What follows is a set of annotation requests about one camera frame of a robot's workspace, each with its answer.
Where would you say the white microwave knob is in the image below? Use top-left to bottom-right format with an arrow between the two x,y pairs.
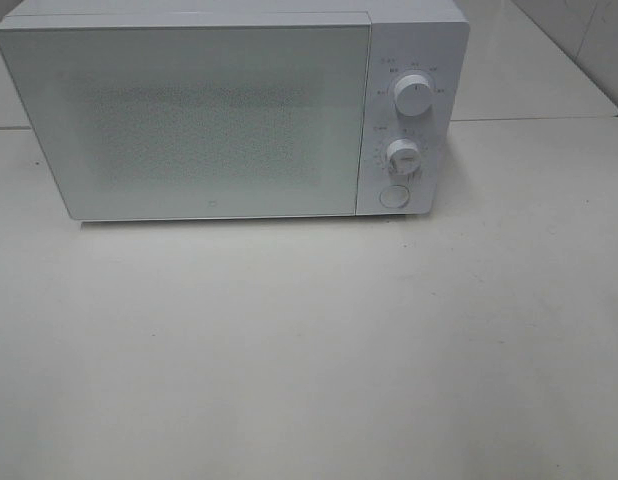
393,72 -> 433,117
386,139 -> 422,176

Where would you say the white microwave door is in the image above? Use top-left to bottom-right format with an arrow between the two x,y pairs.
0,26 -> 369,221

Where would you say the white microwave oven body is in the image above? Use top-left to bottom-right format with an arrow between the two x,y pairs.
0,1 -> 470,221

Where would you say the white adjacent table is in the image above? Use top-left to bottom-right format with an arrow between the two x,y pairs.
452,1 -> 618,121

